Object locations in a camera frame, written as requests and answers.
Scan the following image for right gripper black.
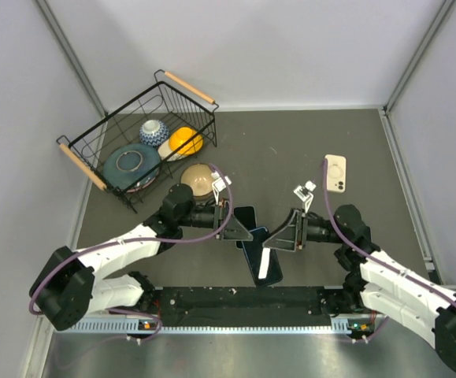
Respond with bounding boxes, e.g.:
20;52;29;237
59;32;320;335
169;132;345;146
263;207;347;251

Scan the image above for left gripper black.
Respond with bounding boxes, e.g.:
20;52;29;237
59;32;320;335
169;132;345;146
178;198;253;241

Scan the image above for clear phone case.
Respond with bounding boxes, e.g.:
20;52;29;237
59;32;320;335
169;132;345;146
232;205;259;250

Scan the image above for black phone case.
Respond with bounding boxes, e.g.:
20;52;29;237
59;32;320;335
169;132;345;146
241;226;284;287

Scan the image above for cream phone case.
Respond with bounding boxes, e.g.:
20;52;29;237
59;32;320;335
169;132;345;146
324;154;347;193

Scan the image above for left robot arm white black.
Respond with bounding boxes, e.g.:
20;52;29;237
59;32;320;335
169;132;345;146
29;183;253;331

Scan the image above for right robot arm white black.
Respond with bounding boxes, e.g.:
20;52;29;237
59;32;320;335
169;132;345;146
263;205;456;373

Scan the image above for beige brown bowl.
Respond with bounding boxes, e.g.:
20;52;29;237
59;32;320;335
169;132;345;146
180;163;213;202

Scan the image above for pink plate under teal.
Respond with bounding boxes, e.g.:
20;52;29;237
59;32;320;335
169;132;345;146
125;176;157;193

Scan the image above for white bowl in basket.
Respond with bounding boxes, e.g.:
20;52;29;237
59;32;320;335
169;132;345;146
158;139;187;161

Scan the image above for yellow bowl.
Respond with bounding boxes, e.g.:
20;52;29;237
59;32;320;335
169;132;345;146
169;127;204;156

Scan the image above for teal blue plate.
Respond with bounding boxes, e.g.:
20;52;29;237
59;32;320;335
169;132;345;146
102;143;161;190

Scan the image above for blue white patterned bowl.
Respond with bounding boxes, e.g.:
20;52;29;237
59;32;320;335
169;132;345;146
139;120;170;147

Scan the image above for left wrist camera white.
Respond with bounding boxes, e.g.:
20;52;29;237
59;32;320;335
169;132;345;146
211;171;232;205

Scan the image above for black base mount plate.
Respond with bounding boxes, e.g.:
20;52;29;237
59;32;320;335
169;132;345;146
147;287;348;327

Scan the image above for black wire basket wooden handles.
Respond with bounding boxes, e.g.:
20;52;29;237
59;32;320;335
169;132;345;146
56;69;218;211

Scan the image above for aluminium rail with comb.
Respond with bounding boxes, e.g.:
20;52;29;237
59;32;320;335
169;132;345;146
54;285;456;335

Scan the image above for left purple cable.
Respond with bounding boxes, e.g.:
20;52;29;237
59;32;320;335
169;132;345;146
29;162;235;315

